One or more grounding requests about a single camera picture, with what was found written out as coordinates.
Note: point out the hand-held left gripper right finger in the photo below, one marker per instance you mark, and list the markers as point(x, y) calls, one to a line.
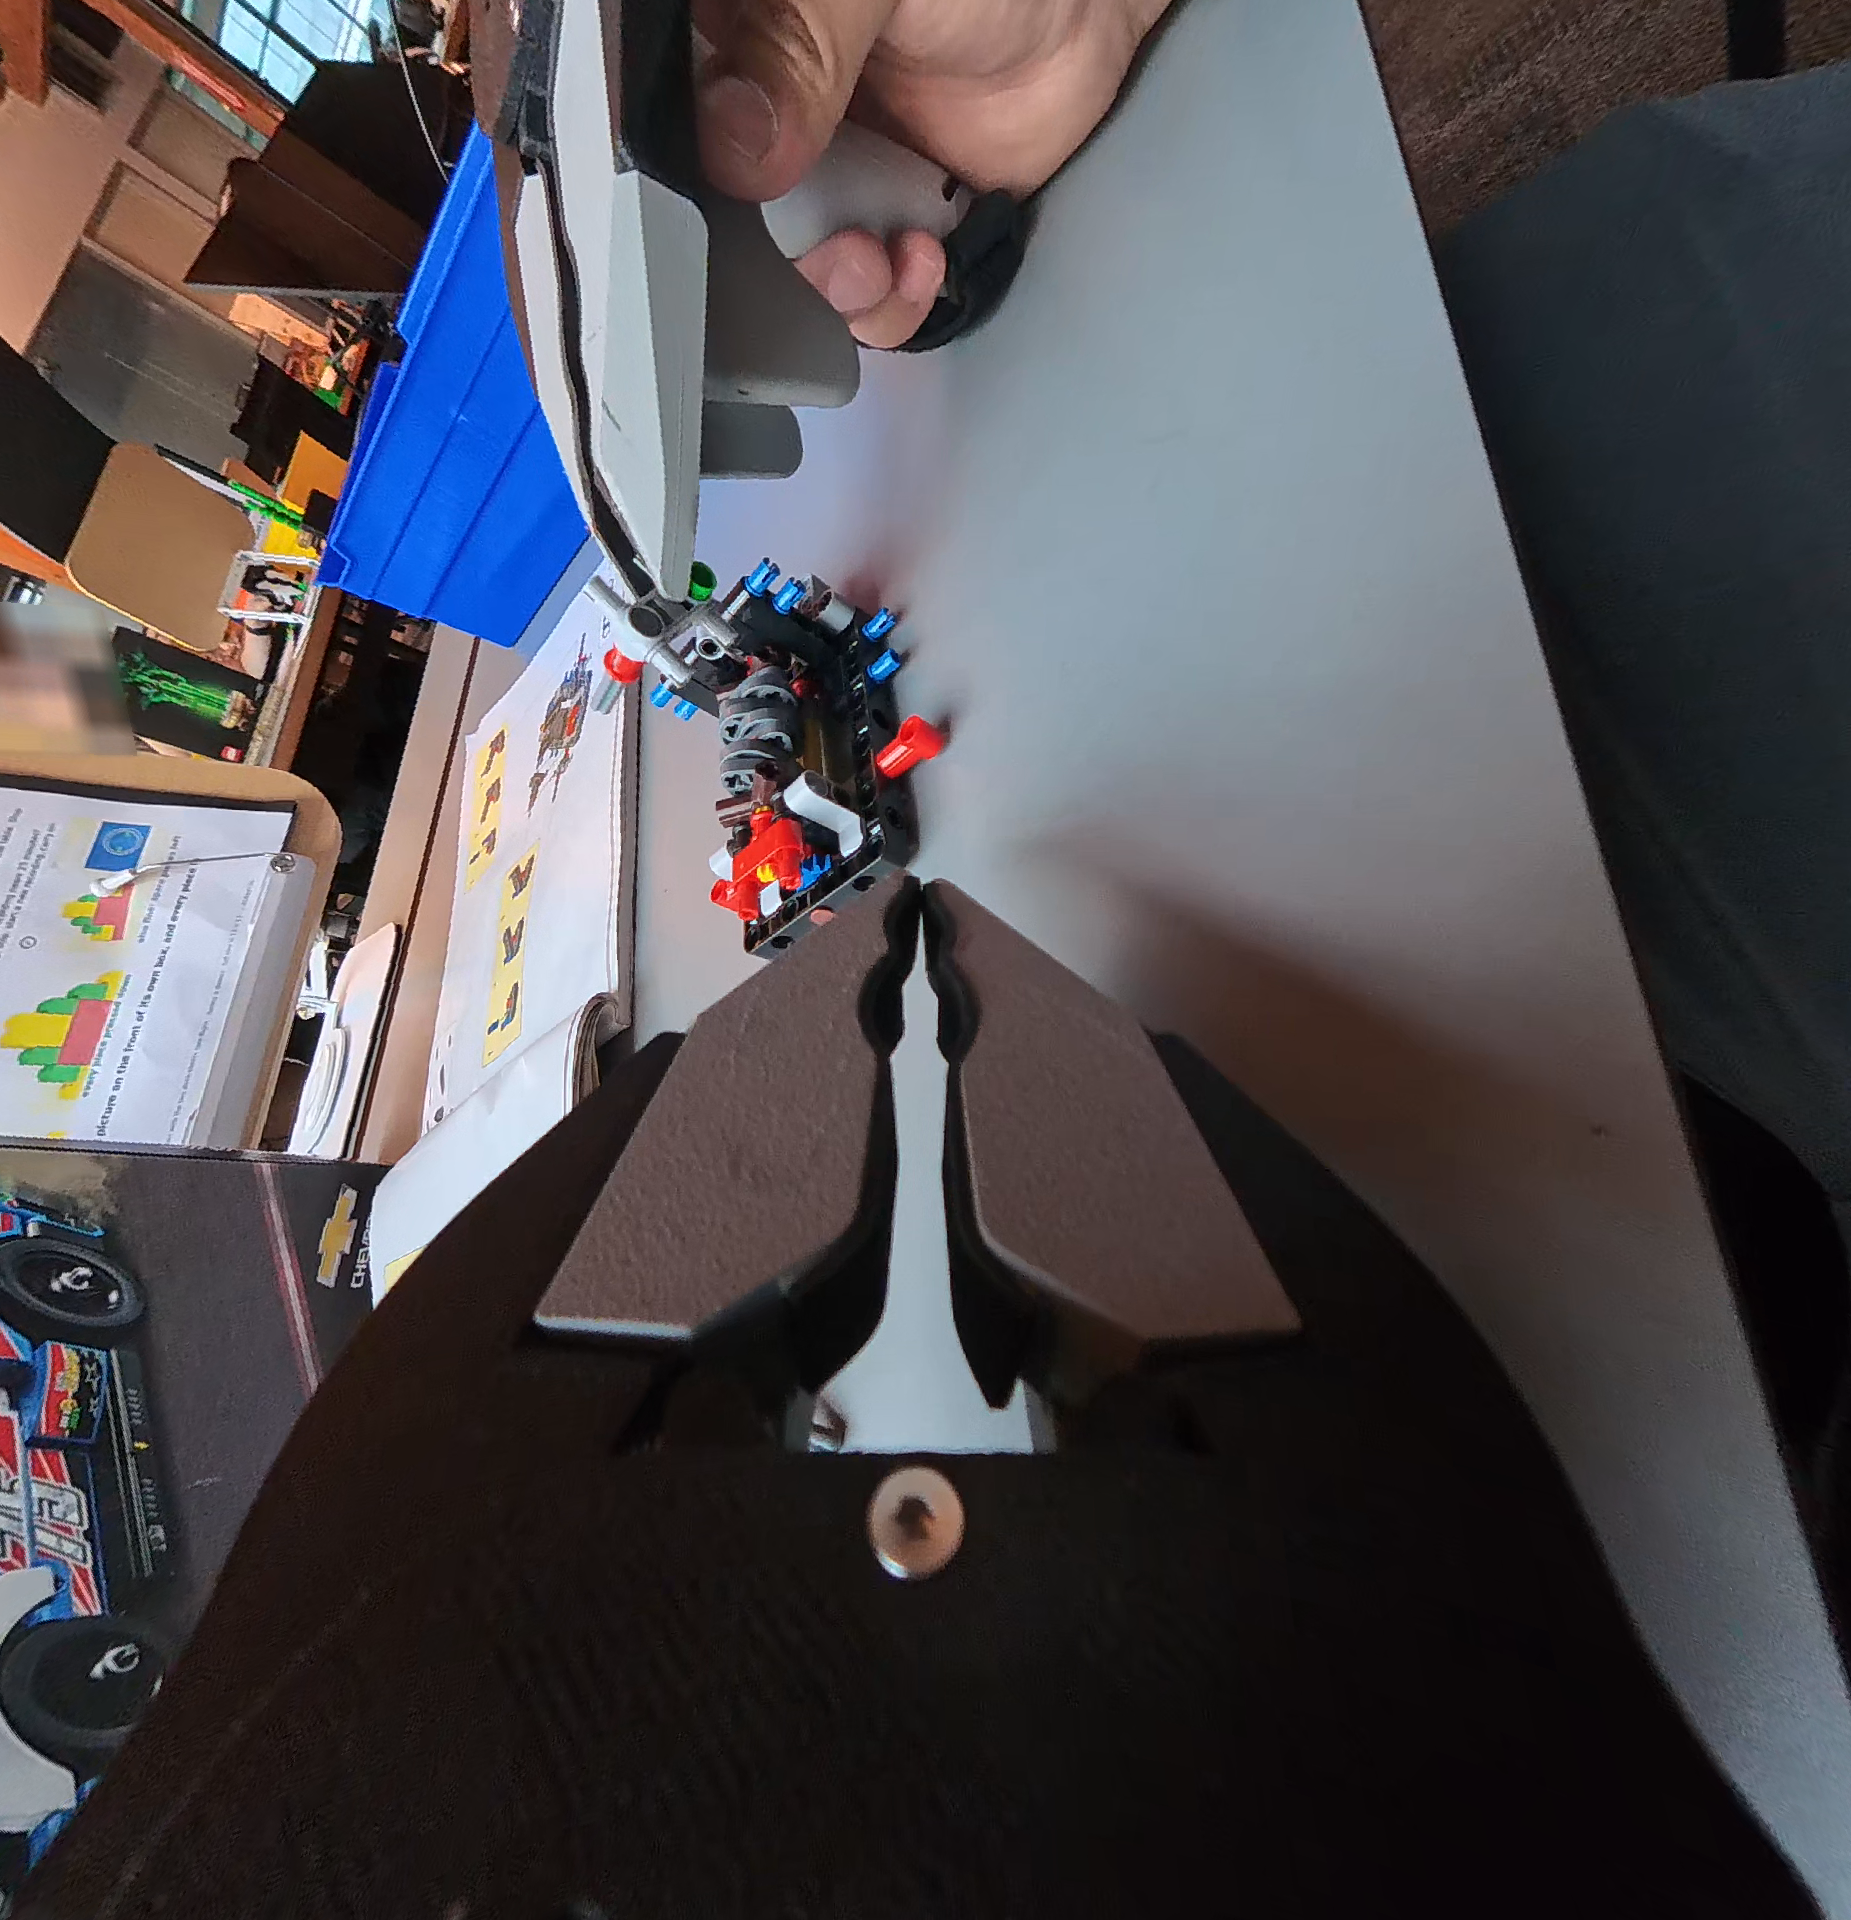
point(1105, 1170)

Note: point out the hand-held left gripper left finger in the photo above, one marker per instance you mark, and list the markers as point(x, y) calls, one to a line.
point(714, 1170)

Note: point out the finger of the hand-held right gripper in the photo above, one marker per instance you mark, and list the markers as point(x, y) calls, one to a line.
point(648, 332)
point(543, 300)

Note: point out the grey lego connector piece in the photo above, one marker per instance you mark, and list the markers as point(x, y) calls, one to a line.
point(655, 618)

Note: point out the black frame lego assembly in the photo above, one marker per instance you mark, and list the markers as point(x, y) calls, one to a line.
point(761, 718)

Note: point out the open lego instruction booklet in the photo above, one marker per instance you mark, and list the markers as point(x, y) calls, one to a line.
point(564, 899)

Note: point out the black lego set box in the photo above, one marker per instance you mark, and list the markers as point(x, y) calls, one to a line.
point(221, 1350)

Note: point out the person's right hand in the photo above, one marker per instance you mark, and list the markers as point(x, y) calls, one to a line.
point(1001, 76)

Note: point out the blue plastic bin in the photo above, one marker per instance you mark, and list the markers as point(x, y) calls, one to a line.
point(468, 225)
point(461, 510)

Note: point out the window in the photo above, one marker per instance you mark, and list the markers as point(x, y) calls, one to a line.
point(303, 38)

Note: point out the dark brown panel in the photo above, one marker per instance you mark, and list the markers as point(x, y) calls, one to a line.
point(324, 195)

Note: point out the white tray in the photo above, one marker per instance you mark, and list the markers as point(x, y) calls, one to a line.
point(357, 990)

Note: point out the tan chair back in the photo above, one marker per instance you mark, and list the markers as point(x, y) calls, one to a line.
point(152, 540)

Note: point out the tan board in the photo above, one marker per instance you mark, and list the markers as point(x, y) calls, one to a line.
point(317, 840)

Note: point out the black monitor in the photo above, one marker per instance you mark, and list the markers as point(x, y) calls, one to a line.
point(25, 435)

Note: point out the black green printed box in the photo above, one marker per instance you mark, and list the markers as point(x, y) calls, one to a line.
point(175, 691)

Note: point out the printed instruction sheet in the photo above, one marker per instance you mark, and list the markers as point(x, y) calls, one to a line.
point(160, 1034)

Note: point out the person's dark grey trouser leg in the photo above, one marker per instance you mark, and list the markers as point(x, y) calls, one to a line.
point(1691, 600)

